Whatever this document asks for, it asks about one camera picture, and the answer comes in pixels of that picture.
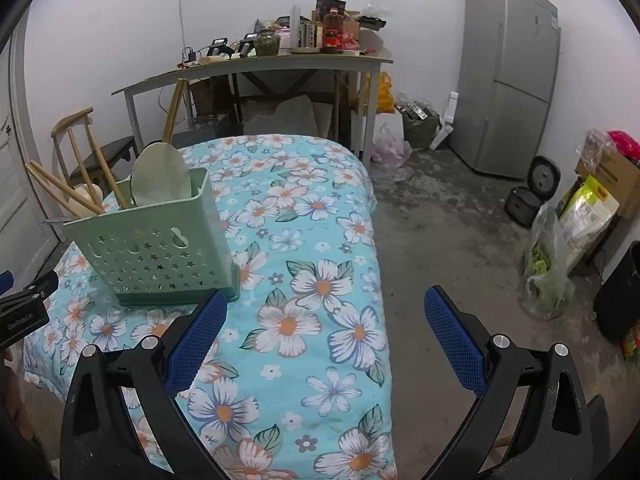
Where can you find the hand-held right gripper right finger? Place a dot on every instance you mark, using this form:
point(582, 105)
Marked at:
point(455, 340)

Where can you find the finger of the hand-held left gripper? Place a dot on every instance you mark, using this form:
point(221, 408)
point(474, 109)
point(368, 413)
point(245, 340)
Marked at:
point(35, 290)
point(5, 282)

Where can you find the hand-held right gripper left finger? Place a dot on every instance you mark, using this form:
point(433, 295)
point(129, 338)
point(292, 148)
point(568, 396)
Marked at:
point(197, 340)

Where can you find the green perforated utensil holder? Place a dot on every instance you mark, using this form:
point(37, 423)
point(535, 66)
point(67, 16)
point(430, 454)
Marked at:
point(150, 260)

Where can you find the bundle of wooden chopsticks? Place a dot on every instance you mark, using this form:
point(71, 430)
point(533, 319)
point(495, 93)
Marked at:
point(62, 189)

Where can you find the white spoon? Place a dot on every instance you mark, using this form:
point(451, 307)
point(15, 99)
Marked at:
point(89, 195)

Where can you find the person's left forearm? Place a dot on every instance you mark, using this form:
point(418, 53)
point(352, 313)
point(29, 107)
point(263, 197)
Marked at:
point(15, 410)

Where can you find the white door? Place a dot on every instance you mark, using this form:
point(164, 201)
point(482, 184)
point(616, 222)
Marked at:
point(15, 185)

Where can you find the plastic bag of green vegetables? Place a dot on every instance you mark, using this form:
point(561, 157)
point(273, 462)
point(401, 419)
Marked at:
point(547, 280)

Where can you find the blue floral blanket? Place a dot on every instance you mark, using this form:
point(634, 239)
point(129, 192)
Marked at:
point(300, 260)

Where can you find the black rice cooker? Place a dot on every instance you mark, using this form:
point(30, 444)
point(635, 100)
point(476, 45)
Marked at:
point(522, 205)

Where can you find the wooden chair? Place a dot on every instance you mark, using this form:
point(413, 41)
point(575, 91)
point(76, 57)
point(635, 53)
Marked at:
point(107, 152)

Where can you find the black bin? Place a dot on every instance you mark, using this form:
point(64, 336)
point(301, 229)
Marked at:
point(620, 295)

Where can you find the colourful packet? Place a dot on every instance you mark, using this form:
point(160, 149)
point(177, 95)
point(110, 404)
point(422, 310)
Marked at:
point(631, 345)

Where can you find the pink white plastic bag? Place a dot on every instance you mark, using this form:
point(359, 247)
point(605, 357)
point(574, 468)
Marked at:
point(392, 145)

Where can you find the olive green bag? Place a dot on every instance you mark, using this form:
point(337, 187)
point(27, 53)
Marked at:
point(422, 132)

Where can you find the wooden pole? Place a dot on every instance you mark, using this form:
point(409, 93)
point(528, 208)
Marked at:
point(172, 110)

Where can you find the large brown cardboard box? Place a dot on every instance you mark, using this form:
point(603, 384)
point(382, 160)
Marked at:
point(620, 180)

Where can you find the white plastic panel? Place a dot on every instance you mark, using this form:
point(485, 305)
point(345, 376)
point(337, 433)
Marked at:
point(450, 110)

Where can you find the clear plastic bag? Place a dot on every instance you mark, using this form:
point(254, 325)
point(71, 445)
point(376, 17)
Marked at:
point(597, 147)

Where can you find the grey cushion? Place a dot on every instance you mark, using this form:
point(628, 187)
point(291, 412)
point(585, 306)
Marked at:
point(285, 115)

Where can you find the yellow plastic bag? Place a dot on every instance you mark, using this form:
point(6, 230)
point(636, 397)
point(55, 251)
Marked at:
point(384, 92)

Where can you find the silver refrigerator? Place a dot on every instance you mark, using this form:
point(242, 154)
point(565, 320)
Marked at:
point(505, 85)

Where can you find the pink bundle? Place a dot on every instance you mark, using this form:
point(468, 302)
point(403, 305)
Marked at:
point(627, 145)

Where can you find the black battery charger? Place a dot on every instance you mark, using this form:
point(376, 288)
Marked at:
point(246, 45)
point(220, 49)

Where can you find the grey desk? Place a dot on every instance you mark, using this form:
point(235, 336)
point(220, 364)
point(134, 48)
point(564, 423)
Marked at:
point(300, 62)

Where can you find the glass jar of green food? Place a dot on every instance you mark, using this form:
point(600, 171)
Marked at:
point(266, 44)

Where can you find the small open cardboard box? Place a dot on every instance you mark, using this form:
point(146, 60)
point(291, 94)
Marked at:
point(367, 35)

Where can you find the metal cup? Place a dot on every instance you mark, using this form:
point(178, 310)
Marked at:
point(310, 35)

